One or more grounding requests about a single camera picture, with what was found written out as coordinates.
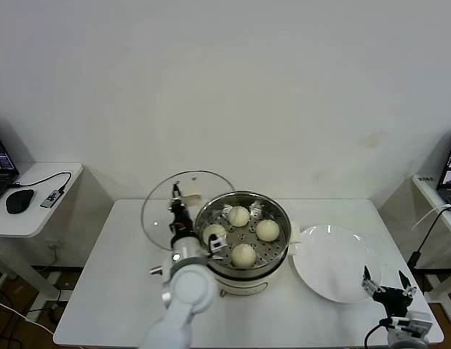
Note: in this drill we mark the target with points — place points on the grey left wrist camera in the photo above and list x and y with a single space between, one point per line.
216 243

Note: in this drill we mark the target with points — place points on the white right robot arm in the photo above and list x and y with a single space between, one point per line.
405 338

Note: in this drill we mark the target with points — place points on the cream electric cooker base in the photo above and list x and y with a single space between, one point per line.
254 283

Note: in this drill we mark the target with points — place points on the round glass pot lid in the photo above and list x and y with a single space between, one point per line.
156 218

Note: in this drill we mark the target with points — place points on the white label sticker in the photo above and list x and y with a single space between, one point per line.
425 178

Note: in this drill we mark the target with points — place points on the black computer mouse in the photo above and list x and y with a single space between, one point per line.
19 201

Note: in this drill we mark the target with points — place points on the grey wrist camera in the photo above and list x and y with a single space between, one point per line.
419 321
216 243

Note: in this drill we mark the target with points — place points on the stainless steel steamer basket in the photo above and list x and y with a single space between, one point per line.
269 254

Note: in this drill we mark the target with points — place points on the white side table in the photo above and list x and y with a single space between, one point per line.
423 189
29 221

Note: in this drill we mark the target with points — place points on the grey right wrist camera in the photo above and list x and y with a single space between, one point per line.
419 321

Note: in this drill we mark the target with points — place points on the white steamed baozi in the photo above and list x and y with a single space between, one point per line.
268 230
243 256
214 229
239 216

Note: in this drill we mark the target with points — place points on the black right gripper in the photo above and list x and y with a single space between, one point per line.
391 301

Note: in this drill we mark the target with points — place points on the grey usb hub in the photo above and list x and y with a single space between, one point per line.
51 199

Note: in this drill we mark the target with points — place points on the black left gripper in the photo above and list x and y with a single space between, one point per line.
181 221

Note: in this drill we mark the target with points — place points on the white oval plate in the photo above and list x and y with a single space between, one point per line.
331 261

